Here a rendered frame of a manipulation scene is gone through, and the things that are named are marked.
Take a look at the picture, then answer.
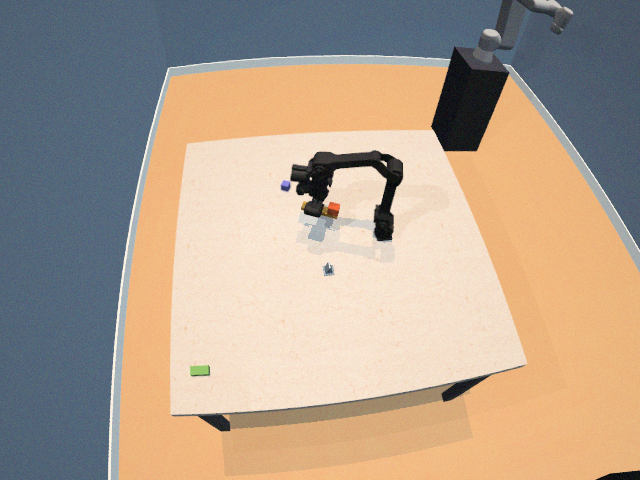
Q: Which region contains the small green block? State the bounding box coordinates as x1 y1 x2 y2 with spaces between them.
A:
190 365 210 377

